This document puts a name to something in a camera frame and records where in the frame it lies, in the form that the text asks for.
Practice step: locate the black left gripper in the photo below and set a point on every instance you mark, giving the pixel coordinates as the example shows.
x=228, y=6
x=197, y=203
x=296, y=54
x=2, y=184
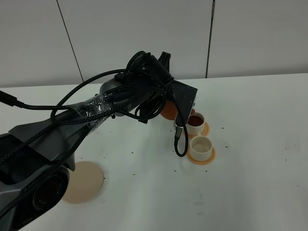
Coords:
x=154, y=94

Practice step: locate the brown clay teapot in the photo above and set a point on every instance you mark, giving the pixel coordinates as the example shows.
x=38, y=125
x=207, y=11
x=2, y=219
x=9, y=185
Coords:
x=170, y=111

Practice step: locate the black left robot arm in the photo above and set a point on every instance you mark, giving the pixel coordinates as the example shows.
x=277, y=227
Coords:
x=35, y=158

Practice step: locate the beige round teapot trivet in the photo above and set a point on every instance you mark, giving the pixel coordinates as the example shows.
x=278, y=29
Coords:
x=85, y=183

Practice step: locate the far white teacup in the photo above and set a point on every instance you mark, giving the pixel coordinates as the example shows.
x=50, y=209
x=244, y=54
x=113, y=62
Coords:
x=195, y=124

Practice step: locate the white teacup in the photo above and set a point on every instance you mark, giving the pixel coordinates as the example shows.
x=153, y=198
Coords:
x=195, y=124
x=201, y=148

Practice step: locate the far orange coaster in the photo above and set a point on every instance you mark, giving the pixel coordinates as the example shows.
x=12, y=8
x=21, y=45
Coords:
x=207, y=130

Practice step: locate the orange coaster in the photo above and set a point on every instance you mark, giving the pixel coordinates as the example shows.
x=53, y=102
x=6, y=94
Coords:
x=204, y=162
x=207, y=130

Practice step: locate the near white teacup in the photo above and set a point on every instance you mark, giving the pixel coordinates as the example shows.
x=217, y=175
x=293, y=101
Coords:
x=201, y=148

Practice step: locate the near orange coaster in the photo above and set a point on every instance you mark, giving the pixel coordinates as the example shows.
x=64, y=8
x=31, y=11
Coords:
x=204, y=162

